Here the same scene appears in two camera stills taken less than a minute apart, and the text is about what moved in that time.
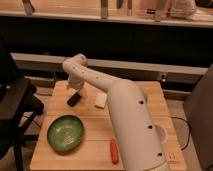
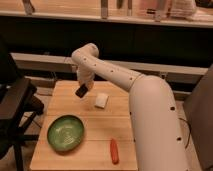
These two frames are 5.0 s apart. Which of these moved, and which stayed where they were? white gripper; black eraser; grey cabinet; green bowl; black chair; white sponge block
Moved: black eraser; white gripper
Stayed: grey cabinet; green bowl; black chair; white sponge block
